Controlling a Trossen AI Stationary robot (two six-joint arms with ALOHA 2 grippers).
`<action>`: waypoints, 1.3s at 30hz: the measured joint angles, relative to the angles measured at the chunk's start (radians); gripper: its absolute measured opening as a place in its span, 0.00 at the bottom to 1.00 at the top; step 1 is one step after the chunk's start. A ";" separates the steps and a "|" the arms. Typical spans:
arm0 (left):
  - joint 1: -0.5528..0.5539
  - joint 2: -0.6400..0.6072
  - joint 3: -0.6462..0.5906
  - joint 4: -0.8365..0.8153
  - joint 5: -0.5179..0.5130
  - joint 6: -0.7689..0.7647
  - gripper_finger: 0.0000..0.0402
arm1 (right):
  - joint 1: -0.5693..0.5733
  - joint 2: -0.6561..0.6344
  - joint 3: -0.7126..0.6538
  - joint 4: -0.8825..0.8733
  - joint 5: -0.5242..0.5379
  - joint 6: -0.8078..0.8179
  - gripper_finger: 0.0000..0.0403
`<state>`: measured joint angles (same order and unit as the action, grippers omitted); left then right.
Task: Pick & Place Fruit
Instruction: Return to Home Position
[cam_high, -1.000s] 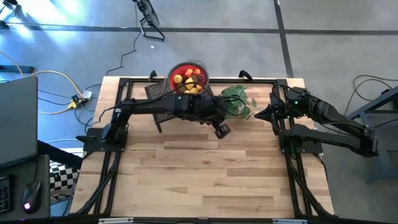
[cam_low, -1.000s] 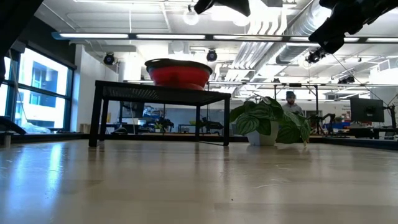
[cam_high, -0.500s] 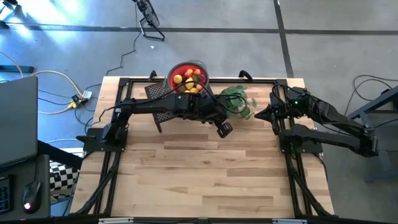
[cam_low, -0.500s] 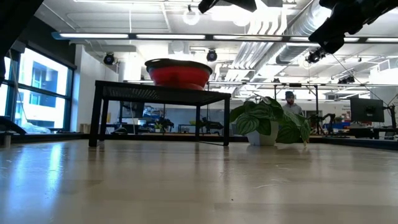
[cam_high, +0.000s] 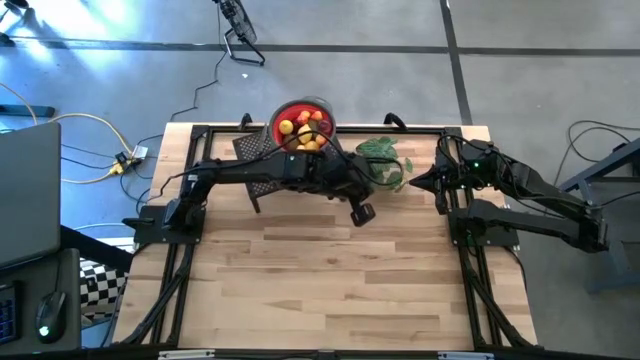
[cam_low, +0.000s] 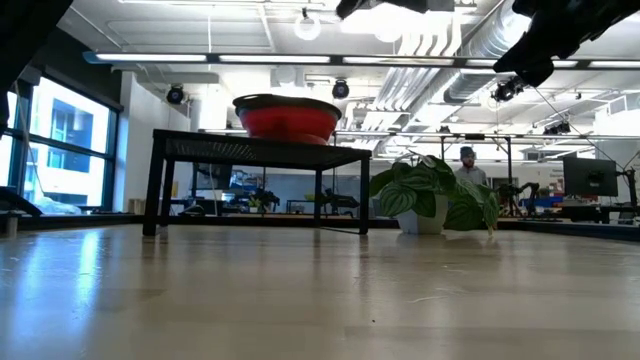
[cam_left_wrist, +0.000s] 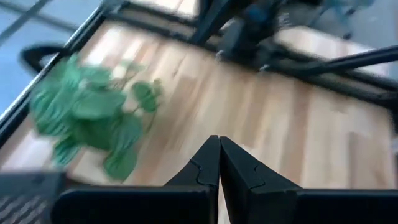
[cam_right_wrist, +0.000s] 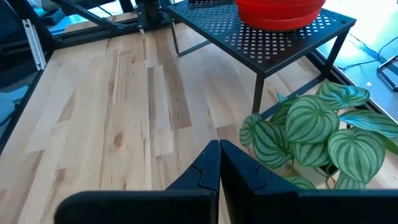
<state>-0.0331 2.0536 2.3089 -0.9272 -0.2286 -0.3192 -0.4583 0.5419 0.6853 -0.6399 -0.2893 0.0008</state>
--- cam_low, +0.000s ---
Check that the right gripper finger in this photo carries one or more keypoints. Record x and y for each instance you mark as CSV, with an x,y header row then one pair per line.
x,y
530,60

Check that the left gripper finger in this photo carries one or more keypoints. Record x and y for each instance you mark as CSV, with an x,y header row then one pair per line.
x,y
380,4

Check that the red collapsible colander grey rim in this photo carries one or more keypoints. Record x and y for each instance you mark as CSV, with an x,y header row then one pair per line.
x,y
287,125

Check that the black background robot arm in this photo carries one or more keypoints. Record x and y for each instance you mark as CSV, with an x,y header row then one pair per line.
x,y
522,192

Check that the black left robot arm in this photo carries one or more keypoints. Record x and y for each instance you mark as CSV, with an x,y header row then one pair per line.
x,y
20,35

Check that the black ceiling spotlight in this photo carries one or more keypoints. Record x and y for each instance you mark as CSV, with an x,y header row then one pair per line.
x,y
506,90
340,89
175,94
557,129

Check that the white round ceiling lamp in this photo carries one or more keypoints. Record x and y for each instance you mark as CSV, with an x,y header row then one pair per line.
x,y
306,25

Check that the black metal gantry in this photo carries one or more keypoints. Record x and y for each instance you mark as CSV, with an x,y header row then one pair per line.
x,y
475,136

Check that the long linear ceiling light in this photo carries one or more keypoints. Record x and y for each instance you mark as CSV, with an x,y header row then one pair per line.
x,y
275,58

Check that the person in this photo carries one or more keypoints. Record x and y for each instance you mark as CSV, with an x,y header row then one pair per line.
x,y
470,172

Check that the black computer monitor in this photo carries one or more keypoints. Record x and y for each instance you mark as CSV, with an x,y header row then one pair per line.
x,y
590,176

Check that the green plant white pot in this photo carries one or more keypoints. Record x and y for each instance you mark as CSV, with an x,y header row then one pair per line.
x,y
400,197

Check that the black perforated metal rack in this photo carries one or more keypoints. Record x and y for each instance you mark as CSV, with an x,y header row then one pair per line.
x,y
225,150

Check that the small wooden crate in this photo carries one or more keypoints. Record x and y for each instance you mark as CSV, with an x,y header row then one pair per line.
x,y
137,206

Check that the silver round ventilation duct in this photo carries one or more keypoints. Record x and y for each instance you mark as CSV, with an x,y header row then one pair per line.
x,y
480,60

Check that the large window black frame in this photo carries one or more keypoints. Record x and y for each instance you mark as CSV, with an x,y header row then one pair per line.
x,y
70,165

